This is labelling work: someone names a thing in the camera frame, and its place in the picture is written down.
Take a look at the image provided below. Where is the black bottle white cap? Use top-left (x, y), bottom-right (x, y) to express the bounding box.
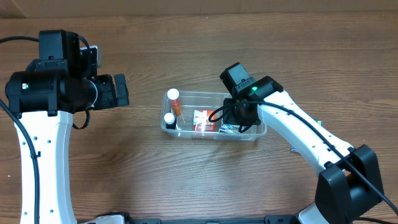
top-left (164, 113), bottom-right (177, 129)

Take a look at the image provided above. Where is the white blue box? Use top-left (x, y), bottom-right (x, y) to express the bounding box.
top-left (219, 123), bottom-right (240, 133)

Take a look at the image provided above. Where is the red white box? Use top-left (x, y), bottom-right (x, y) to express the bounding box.
top-left (193, 110), bottom-right (215, 132)

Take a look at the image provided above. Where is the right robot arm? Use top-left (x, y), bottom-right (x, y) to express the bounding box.
top-left (220, 62), bottom-right (384, 223)

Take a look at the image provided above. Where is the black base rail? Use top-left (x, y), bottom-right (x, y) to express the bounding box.
top-left (84, 212), bottom-right (300, 224)

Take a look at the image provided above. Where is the clear plastic container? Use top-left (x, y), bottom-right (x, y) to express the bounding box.
top-left (160, 90), bottom-right (267, 141)

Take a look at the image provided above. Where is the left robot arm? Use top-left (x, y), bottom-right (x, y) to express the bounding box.
top-left (1, 30), bottom-right (129, 223)

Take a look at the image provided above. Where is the orange bottle white cap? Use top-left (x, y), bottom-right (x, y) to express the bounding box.
top-left (167, 88), bottom-right (182, 116)

